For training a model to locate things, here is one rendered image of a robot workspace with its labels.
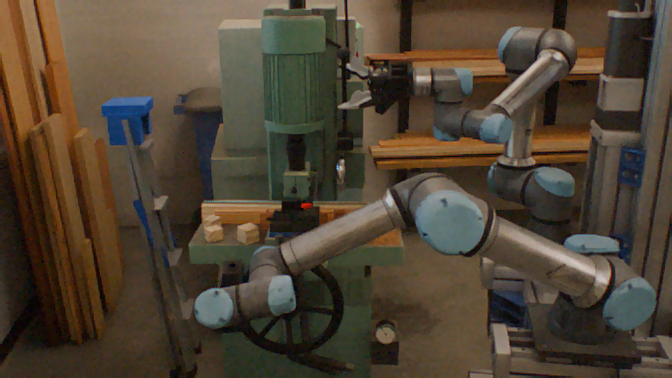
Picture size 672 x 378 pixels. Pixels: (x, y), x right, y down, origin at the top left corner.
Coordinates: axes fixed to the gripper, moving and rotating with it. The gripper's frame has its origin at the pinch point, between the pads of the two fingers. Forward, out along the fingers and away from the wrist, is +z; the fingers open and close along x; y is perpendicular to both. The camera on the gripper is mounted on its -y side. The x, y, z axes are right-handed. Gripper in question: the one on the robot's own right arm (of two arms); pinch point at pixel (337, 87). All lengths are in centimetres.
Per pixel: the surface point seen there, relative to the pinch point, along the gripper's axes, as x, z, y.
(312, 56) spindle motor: -6.6, 6.7, 5.0
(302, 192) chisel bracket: 16.8, 10.4, -26.2
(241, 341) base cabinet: 52, 29, -52
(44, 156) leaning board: -36, 124, -83
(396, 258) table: 35.4, -16.4, -31.0
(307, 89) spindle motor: -0.3, 8.1, -1.1
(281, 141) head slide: -1.0, 17.6, -25.5
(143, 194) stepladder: -12, 76, -74
